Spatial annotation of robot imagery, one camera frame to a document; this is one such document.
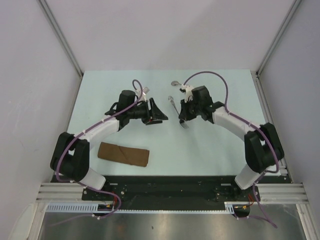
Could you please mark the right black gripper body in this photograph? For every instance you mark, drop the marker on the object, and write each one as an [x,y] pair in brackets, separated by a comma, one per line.
[191,109]

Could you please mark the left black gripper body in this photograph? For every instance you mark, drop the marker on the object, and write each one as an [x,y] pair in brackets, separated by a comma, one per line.
[142,112]

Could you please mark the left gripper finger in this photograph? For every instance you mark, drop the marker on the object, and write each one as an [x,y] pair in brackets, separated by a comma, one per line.
[153,122]
[156,115]

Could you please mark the silver metal fork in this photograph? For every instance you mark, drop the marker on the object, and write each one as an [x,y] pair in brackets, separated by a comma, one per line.
[181,121]

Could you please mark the spoon with pink handle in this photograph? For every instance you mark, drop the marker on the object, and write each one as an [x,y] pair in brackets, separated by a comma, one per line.
[175,84]

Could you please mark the brown cloth napkin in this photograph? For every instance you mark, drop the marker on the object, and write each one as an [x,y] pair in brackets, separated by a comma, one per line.
[124,155]

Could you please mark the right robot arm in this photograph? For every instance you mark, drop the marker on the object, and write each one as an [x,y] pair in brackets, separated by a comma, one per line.
[262,146]

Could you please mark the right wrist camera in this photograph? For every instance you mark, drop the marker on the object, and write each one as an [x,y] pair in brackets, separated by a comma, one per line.
[187,90]

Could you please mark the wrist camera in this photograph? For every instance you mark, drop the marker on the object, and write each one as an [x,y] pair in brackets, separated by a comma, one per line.
[187,90]
[142,94]

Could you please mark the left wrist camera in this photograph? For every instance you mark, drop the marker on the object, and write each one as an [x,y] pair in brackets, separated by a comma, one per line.
[142,94]

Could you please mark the grey slotted cable duct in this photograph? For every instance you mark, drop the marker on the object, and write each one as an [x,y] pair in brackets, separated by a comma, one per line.
[96,208]

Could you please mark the right aluminium frame post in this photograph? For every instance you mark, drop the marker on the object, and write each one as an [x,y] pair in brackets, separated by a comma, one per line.
[279,35]

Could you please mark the aluminium frame post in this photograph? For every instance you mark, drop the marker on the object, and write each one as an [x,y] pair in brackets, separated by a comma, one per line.
[279,35]
[50,17]

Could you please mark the left aluminium frame post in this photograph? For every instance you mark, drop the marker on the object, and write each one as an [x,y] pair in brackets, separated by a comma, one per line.
[50,17]

